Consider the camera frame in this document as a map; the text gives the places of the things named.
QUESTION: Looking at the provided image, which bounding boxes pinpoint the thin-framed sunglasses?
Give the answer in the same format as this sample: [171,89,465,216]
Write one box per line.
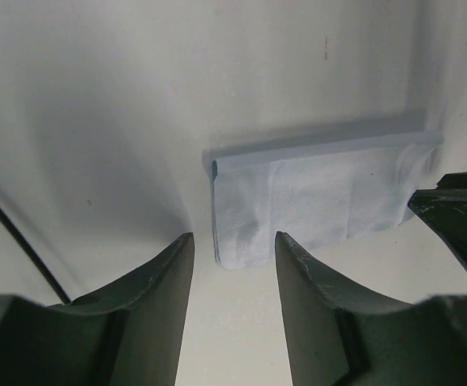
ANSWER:
[0,207,71,304]

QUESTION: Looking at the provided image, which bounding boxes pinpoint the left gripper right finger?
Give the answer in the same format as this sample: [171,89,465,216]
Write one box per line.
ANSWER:
[275,232,467,385]

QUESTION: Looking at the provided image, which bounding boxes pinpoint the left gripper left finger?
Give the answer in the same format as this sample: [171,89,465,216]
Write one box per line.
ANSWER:
[0,233,195,385]

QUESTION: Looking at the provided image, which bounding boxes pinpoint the light blue cleaning cloth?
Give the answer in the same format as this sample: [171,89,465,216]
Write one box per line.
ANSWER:
[211,132,443,269]

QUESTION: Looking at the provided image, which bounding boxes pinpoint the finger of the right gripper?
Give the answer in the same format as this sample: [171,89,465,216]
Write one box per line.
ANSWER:
[408,172,467,272]

